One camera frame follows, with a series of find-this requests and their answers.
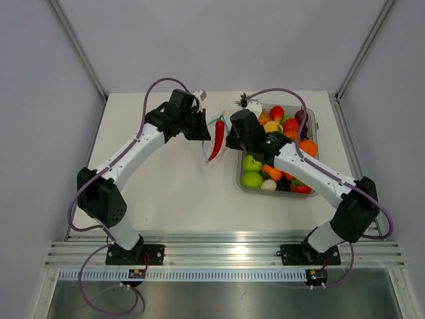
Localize clear zip top bag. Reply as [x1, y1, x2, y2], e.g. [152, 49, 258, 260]
[202, 111, 230, 163]

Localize red chili pepper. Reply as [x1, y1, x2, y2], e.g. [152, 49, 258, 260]
[207, 120, 225, 161]

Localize orange carrot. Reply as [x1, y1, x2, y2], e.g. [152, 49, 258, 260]
[282, 171, 294, 181]

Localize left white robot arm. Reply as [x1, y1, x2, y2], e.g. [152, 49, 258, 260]
[76, 89, 211, 265]

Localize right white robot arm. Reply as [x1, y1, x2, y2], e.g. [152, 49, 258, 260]
[226, 109, 379, 265]

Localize clear plastic food bin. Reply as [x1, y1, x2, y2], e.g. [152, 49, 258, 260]
[236, 100, 318, 198]

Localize purple grape bunch top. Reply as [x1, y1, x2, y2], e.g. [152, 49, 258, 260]
[299, 124, 309, 141]

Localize pineapple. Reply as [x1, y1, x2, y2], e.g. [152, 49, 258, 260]
[234, 92, 271, 126]

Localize yellow peach with leaf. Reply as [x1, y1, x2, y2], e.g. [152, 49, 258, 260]
[263, 121, 284, 134]

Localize green apple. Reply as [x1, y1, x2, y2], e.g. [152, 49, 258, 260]
[242, 155, 262, 173]
[240, 171, 263, 189]

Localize red apple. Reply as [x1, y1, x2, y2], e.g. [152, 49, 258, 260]
[269, 106, 285, 122]

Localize red pomegranate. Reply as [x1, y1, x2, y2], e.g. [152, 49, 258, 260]
[283, 118, 299, 132]

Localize orange mini pumpkin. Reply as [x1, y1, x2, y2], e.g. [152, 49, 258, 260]
[284, 130, 298, 142]

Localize green apple front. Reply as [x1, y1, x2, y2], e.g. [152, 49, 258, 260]
[240, 171, 263, 189]

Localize purple passion fruit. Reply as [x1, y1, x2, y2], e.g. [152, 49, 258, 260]
[294, 108, 309, 125]

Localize white egg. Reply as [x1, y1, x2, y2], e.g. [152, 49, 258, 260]
[260, 179, 277, 191]

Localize dark grape bunch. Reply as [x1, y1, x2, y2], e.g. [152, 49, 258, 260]
[276, 177, 292, 192]

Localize large orange fruit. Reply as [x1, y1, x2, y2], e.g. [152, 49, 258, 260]
[299, 140, 318, 158]

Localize red tomato with leaves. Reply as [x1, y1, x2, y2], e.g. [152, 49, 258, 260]
[290, 178, 313, 194]

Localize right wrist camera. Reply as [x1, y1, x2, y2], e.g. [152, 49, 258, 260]
[246, 100, 262, 118]

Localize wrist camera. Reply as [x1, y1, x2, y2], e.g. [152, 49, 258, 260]
[191, 90, 207, 102]
[246, 100, 262, 118]

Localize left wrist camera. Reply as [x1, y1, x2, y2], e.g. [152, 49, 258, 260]
[191, 90, 207, 102]

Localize left aluminium frame post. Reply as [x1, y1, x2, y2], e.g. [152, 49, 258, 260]
[46, 0, 108, 105]

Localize aluminium frame post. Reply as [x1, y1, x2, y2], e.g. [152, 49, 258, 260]
[46, 0, 108, 105]
[335, 0, 398, 102]

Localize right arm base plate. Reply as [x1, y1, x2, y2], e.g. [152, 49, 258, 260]
[276, 244, 341, 266]

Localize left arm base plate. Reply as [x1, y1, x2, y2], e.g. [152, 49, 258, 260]
[105, 244, 165, 266]

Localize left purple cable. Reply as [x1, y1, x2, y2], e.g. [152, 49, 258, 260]
[68, 77, 195, 316]

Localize purple cable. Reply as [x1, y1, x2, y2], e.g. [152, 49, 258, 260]
[245, 87, 395, 290]
[68, 77, 195, 316]

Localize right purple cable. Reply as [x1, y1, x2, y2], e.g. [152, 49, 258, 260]
[245, 87, 395, 290]

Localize aluminium mounting rail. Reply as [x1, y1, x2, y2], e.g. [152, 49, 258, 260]
[44, 231, 405, 268]

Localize white slotted cable duct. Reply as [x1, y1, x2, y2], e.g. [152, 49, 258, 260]
[58, 268, 307, 282]

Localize right aluminium frame post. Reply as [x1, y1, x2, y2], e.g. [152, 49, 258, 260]
[335, 0, 398, 102]

